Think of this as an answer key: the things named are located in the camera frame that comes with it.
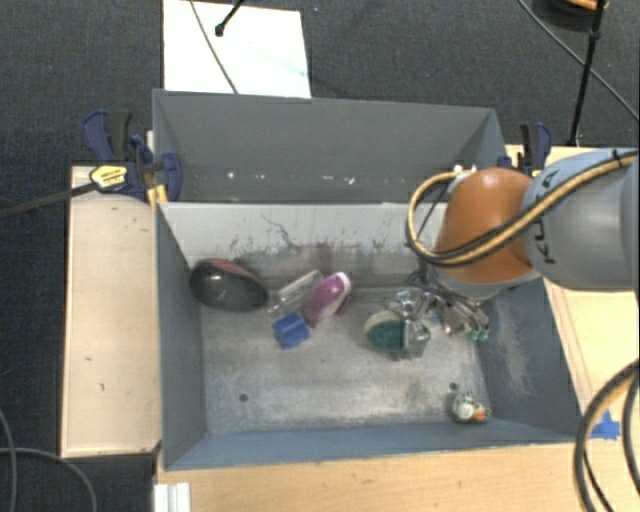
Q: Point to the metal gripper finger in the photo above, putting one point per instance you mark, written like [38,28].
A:
[418,338]
[409,303]

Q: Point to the green and cream sponge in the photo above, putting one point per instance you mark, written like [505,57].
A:
[385,332]

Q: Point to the purple and white toy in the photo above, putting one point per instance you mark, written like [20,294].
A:
[327,299]

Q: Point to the white and orange toy animal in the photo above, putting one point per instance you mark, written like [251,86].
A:
[468,409]

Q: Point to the grey metal bin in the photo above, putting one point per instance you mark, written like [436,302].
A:
[325,380]

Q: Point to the clear plastic bottle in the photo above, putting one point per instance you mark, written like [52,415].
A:
[294,292]

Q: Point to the blue block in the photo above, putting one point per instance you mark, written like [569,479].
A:
[290,331]

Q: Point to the pale wood board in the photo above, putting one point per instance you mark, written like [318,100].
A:
[112,325]

